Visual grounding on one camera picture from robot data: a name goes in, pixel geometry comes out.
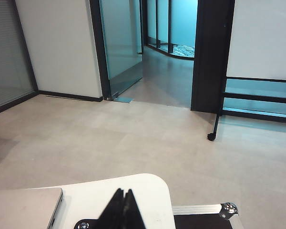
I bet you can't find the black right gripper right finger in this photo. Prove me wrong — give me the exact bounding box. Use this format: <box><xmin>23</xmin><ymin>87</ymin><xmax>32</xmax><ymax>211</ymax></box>
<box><xmin>123</xmin><ymin>188</ymin><xmax>146</xmax><ymax>229</ymax></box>

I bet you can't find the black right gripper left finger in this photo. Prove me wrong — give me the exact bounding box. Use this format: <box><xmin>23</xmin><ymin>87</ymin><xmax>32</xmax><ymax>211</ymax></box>
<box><xmin>99</xmin><ymin>187</ymin><xmax>126</xmax><ymax>229</ymax></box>

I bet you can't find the black aluminium-edged flight case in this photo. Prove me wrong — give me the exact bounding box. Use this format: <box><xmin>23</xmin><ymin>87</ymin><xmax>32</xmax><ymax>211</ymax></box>
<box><xmin>173</xmin><ymin>202</ymin><xmax>245</xmax><ymax>229</ymax></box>

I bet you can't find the silver Dell laptop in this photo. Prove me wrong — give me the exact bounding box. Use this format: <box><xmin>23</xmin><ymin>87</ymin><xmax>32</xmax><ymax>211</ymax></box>
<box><xmin>0</xmin><ymin>187</ymin><xmax>64</xmax><ymax>229</ymax></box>

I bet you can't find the black caster stand leg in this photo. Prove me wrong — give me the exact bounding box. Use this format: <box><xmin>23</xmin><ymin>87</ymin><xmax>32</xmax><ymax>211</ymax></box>
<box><xmin>206</xmin><ymin>114</ymin><xmax>222</xmax><ymax>143</ymax></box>

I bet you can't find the curved glass partition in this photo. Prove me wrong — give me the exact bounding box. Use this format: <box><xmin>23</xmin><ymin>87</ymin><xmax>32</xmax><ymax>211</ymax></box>
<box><xmin>144</xmin><ymin>0</ymin><xmax>198</xmax><ymax>58</ymax></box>

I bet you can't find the glass door black frame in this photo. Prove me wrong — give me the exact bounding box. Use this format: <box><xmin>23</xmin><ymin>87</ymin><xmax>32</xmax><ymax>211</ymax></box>
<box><xmin>90</xmin><ymin>0</ymin><xmax>143</xmax><ymax>101</ymax></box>

